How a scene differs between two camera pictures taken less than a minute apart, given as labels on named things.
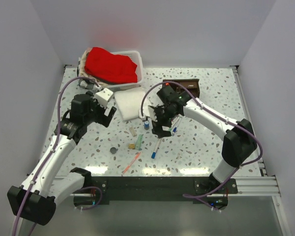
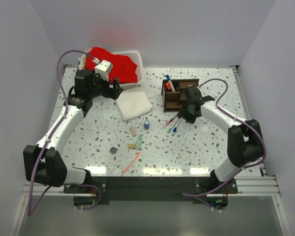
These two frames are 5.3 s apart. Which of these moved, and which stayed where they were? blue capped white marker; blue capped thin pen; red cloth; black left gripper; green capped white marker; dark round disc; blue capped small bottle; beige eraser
Moved: blue capped white marker; black left gripper
Stayed: blue capped thin pen; beige eraser; green capped white marker; red cloth; dark round disc; blue capped small bottle
